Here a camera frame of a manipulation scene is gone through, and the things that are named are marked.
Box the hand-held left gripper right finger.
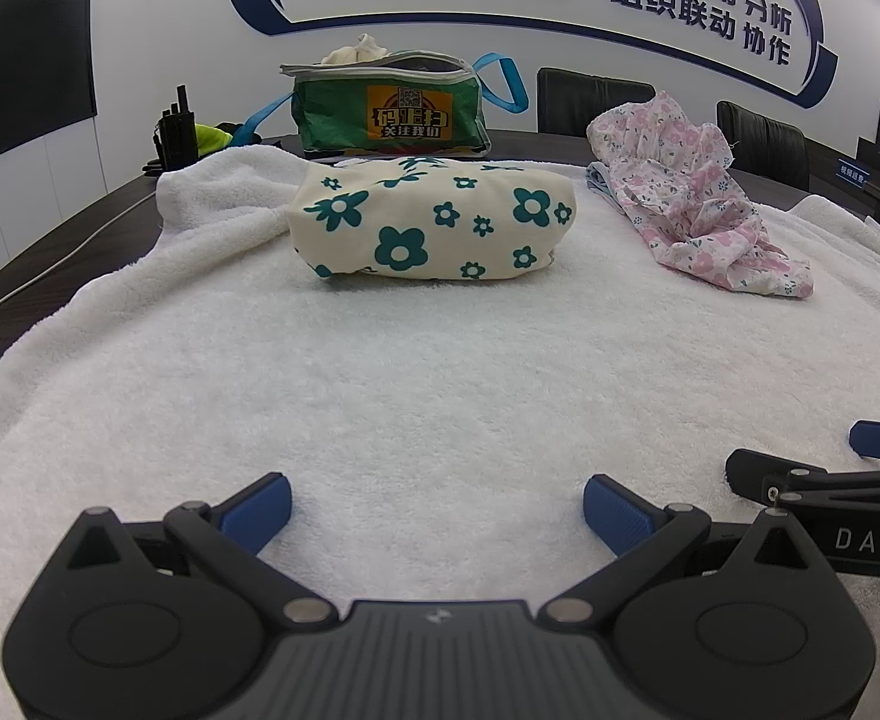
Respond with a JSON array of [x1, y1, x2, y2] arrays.
[[543, 474, 824, 627]]

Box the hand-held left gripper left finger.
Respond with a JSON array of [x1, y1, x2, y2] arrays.
[[57, 471, 336, 625]]

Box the cream green-flowered garment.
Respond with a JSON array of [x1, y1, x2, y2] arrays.
[[288, 154, 576, 284]]

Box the white towel blanket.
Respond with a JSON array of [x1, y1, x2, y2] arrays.
[[0, 142, 880, 720]]

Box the pink floral garment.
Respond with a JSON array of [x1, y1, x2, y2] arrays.
[[586, 90, 816, 301]]

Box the black office chair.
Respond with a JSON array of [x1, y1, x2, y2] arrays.
[[537, 67, 657, 137], [716, 100, 812, 192]]

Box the pink garment with blue trim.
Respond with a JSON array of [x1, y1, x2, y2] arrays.
[[584, 161, 621, 200]]

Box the yellow-green cloth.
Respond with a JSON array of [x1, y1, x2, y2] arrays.
[[194, 122, 235, 158]]

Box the black walkie-talkie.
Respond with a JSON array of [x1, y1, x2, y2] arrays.
[[153, 85, 197, 170]]

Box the white crumpled cloth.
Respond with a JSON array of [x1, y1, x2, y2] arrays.
[[322, 34, 390, 67]]

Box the green zip bag blue straps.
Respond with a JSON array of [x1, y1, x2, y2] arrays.
[[230, 47, 522, 162]]

